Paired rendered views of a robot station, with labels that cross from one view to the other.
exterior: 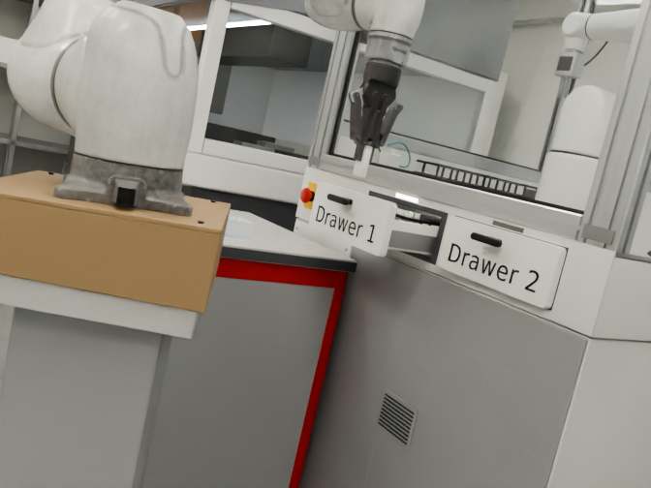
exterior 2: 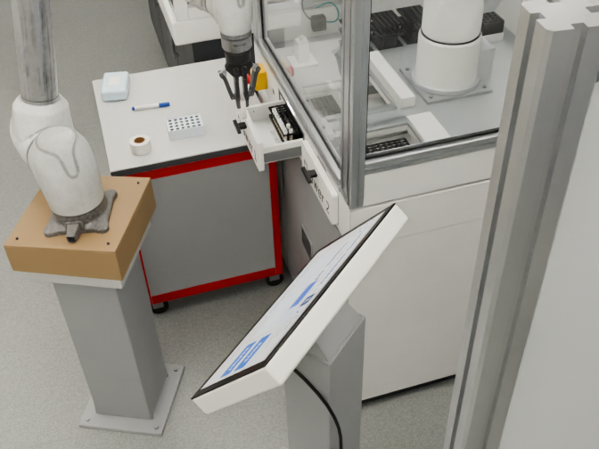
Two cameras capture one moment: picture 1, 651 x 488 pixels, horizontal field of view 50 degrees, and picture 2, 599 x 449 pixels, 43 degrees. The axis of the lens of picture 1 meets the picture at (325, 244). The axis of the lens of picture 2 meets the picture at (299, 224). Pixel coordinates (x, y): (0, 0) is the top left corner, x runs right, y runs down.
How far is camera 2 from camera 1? 1.53 m
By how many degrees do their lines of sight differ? 37
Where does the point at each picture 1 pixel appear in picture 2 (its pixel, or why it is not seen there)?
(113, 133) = (58, 206)
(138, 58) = (53, 175)
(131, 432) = (118, 314)
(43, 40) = (18, 137)
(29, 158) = not seen: outside the picture
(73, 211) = (51, 249)
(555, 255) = (331, 199)
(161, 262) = (95, 265)
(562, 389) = not seen: hidden behind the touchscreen
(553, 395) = not seen: hidden behind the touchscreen
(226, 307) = (194, 186)
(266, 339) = (229, 194)
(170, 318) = (110, 282)
